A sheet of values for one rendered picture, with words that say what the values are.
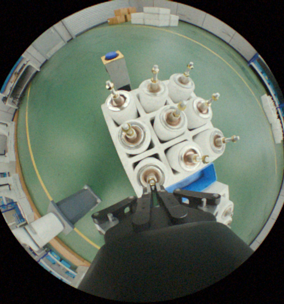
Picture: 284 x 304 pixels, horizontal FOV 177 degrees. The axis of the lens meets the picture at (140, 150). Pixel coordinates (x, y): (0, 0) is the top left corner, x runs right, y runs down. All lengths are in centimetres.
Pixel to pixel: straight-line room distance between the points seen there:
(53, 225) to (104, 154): 45
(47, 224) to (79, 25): 535
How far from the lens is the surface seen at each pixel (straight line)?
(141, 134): 24
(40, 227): 44
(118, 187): 54
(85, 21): 535
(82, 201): 55
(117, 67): 38
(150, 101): 30
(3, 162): 265
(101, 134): 56
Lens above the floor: 49
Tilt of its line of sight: 86 degrees down
